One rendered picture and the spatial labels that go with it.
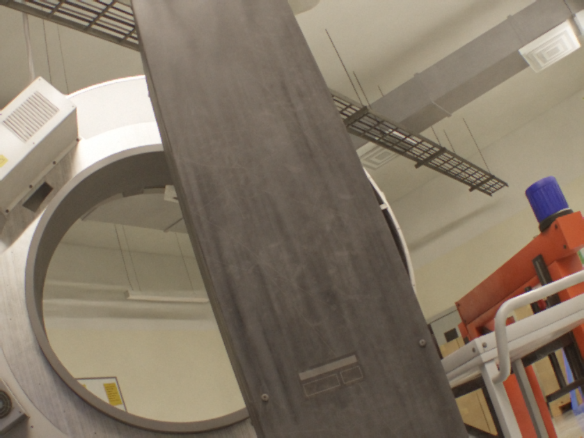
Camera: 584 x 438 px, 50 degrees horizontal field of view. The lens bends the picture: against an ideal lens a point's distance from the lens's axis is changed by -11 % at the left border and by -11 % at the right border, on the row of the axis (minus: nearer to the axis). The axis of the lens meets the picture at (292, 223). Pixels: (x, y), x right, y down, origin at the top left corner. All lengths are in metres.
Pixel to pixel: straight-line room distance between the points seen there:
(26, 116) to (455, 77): 5.43
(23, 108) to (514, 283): 1.62
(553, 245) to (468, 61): 4.93
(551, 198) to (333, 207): 1.25
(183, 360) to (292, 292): 8.74
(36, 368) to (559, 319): 1.28
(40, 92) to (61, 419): 0.91
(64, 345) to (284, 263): 7.48
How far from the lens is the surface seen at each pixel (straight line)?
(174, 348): 9.56
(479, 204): 10.93
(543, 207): 2.08
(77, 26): 4.13
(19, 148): 1.89
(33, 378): 1.81
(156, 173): 2.10
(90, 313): 8.79
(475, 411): 8.18
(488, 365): 1.31
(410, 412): 0.86
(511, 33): 6.83
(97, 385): 8.37
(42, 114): 1.94
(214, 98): 0.99
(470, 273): 10.88
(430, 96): 6.93
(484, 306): 2.46
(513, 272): 2.27
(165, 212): 7.27
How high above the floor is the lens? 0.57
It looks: 20 degrees up
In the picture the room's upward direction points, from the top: 20 degrees counter-clockwise
